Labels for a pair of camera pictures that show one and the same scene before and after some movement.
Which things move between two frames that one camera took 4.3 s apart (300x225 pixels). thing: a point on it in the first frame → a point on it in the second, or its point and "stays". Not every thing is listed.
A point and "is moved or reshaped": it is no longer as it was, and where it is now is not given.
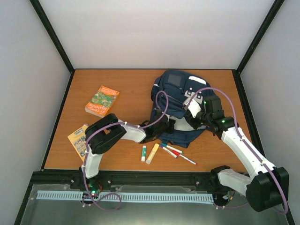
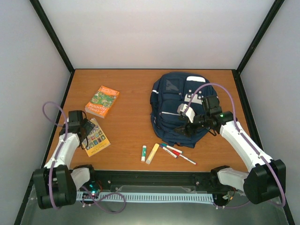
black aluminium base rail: x=55 y=181 stays
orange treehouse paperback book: x=102 y=101 stays
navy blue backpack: x=177 y=92 is moved or reshaped
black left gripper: x=171 y=125 → x=89 y=126
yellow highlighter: x=152 y=153 stays
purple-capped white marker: x=169 y=151 stays
